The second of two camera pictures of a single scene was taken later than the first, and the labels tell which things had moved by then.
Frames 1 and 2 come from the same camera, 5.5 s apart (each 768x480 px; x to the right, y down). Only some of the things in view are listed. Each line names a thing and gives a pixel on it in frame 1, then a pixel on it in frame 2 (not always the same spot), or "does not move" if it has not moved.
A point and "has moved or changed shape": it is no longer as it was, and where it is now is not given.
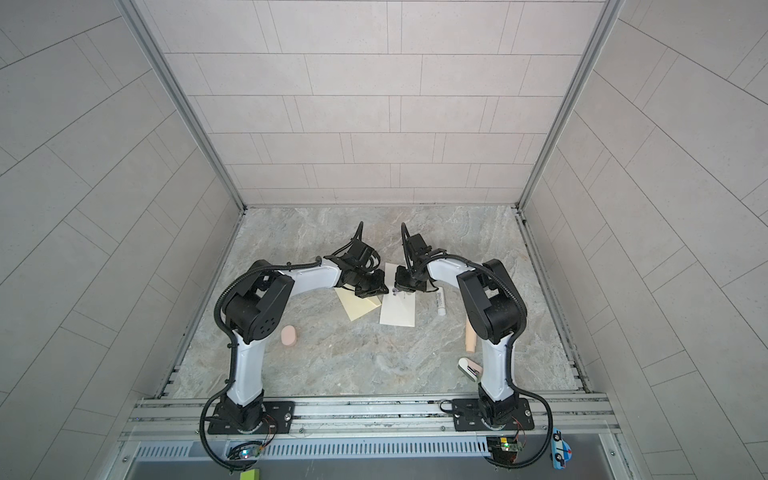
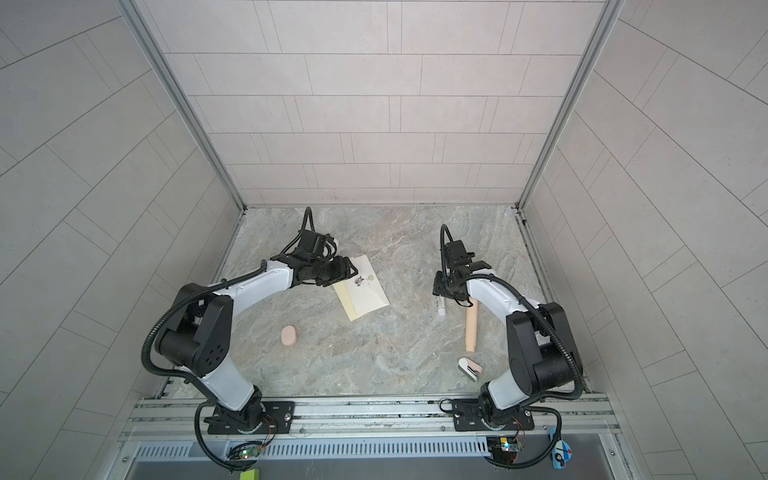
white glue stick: x=440 y=301 does not move
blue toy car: x=561 y=451 does not move
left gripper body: x=367 y=283 -> x=329 y=272
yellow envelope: x=353 y=305 does not move
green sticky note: x=250 y=475 does not move
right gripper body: x=410 y=280 -> x=444 y=284
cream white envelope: x=397 y=307 has moved or changed shape
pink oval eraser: x=288 y=335 does not move
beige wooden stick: x=470 y=337 does not move
